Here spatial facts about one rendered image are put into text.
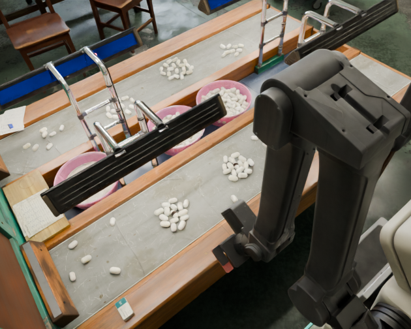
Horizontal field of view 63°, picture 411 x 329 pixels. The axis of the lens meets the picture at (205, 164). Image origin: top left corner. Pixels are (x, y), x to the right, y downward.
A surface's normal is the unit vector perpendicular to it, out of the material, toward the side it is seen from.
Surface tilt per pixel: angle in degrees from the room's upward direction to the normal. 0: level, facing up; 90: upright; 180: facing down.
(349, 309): 37
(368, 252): 0
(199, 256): 0
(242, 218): 22
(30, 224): 0
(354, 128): 13
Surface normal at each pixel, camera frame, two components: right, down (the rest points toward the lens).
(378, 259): -0.06, -0.61
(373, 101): 0.07, -0.46
